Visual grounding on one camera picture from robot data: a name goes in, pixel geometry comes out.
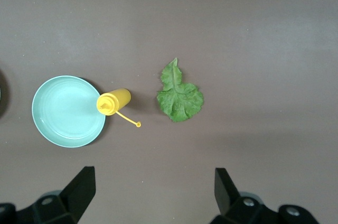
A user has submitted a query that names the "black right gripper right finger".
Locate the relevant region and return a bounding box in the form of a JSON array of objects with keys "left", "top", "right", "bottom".
[{"left": 210, "top": 167, "right": 322, "bottom": 224}]

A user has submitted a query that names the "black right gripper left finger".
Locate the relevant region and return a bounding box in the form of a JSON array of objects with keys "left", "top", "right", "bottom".
[{"left": 0, "top": 166, "right": 96, "bottom": 224}]

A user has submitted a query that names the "yellow squeeze bottle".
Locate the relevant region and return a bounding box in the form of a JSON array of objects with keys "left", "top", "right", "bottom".
[{"left": 96, "top": 88, "right": 142, "bottom": 128}]

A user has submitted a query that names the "green lettuce leaf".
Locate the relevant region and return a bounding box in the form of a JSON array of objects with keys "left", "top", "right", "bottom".
[{"left": 156, "top": 58, "right": 204, "bottom": 123}]

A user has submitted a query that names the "mint green plate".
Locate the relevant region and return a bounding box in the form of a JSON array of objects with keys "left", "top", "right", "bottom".
[{"left": 31, "top": 75, "right": 107, "bottom": 148}]

